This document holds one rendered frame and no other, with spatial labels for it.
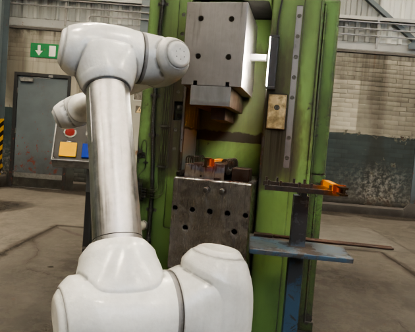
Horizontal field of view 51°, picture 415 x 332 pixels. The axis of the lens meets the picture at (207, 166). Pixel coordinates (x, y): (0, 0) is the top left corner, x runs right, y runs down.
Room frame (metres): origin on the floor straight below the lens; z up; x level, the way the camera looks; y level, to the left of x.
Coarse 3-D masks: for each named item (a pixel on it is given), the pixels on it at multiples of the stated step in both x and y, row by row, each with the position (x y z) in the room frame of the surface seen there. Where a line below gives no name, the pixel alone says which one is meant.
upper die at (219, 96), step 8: (192, 88) 2.12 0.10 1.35; (200, 88) 2.11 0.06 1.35; (208, 88) 2.10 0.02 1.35; (216, 88) 2.09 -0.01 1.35; (224, 88) 2.08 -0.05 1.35; (232, 88) 2.10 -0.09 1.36; (192, 96) 2.11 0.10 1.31; (200, 96) 2.11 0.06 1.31; (208, 96) 2.10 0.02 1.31; (216, 96) 2.09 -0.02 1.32; (224, 96) 2.08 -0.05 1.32; (232, 96) 2.12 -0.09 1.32; (240, 96) 2.39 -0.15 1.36; (192, 104) 2.11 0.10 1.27; (200, 104) 2.11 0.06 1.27; (208, 104) 2.10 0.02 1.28; (216, 104) 2.09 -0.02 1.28; (224, 104) 2.08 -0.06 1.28; (232, 104) 2.14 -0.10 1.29; (240, 104) 2.41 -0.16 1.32; (240, 112) 2.43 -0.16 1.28
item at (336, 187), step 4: (324, 180) 1.89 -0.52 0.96; (328, 180) 1.89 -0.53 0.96; (324, 184) 1.88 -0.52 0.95; (328, 184) 1.77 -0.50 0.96; (332, 184) 1.68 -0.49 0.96; (336, 184) 1.61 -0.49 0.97; (336, 188) 1.61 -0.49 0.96; (340, 188) 1.52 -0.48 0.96; (344, 188) 1.51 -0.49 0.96; (336, 192) 1.59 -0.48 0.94; (340, 192) 1.56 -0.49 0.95; (344, 192) 1.51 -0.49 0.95
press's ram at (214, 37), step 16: (192, 16) 2.12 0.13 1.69; (208, 16) 2.10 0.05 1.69; (224, 16) 2.09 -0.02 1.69; (240, 16) 2.07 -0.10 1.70; (192, 32) 2.12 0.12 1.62; (208, 32) 2.10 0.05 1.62; (224, 32) 2.09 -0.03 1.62; (240, 32) 2.07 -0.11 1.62; (256, 32) 2.43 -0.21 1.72; (192, 48) 2.12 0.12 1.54; (208, 48) 2.10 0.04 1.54; (224, 48) 2.08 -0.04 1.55; (240, 48) 2.07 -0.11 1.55; (192, 64) 2.12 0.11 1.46; (208, 64) 2.10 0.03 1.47; (224, 64) 2.08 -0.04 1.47; (240, 64) 2.07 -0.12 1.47; (192, 80) 2.12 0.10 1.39; (208, 80) 2.10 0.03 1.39; (224, 80) 2.08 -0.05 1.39; (240, 80) 2.06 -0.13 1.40
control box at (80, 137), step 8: (56, 128) 2.03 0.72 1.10; (80, 128) 2.06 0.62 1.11; (56, 136) 2.01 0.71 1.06; (64, 136) 2.02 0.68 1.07; (72, 136) 2.03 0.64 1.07; (80, 136) 2.04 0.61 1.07; (56, 144) 1.99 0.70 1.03; (80, 144) 2.02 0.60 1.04; (56, 152) 1.97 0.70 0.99; (80, 152) 2.00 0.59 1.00; (56, 160) 1.96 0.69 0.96; (64, 160) 1.96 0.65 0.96; (72, 160) 1.97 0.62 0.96; (80, 160) 1.98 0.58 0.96; (88, 160) 1.99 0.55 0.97; (80, 168) 2.04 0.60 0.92; (88, 168) 2.04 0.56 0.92
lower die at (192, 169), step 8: (184, 168) 2.12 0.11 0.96; (192, 168) 2.11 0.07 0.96; (200, 168) 2.10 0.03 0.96; (208, 168) 2.09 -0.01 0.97; (216, 168) 2.08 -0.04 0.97; (224, 168) 2.07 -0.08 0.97; (184, 176) 2.12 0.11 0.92; (192, 176) 2.11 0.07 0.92; (208, 176) 2.09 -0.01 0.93; (216, 176) 2.08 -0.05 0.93; (224, 176) 2.08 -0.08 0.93
